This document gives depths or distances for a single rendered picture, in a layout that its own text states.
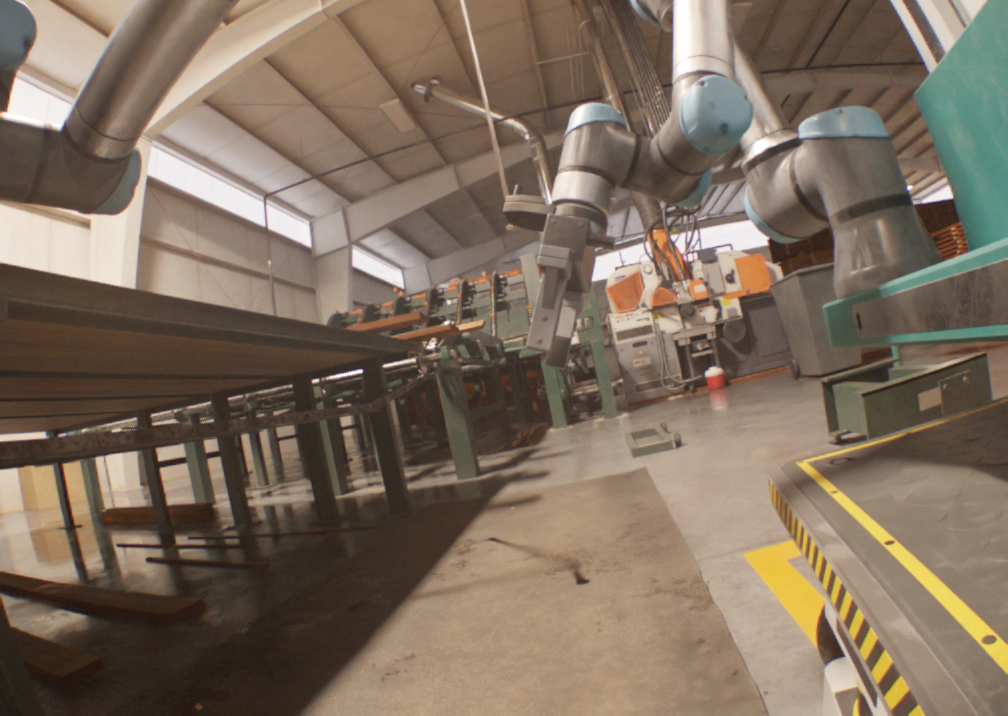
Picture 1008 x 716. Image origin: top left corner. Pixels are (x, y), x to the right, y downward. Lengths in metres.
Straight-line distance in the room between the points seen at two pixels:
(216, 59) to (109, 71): 8.07
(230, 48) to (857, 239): 8.25
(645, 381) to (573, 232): 5.67
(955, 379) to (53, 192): 1.92
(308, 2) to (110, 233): 4.55
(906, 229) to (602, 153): 0.38
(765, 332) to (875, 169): 6.31
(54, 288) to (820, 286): 4.81
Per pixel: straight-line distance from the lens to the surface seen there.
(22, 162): 0.50
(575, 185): 0.62
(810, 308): 4.74
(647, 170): 0.66
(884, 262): 0.62
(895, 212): 0.65
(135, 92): 0.45
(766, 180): 0.77
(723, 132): 0.55
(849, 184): 0.66
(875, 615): 0.35
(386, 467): 2.53
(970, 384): 1.79
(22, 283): 1.01
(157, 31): 0.42
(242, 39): 8.38
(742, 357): 6.80
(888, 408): 1.60
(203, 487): 4.36
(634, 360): 6.19
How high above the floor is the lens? 0.50
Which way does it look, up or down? 6 degrees up
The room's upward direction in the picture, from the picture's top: 11 degrees counter-clockwise
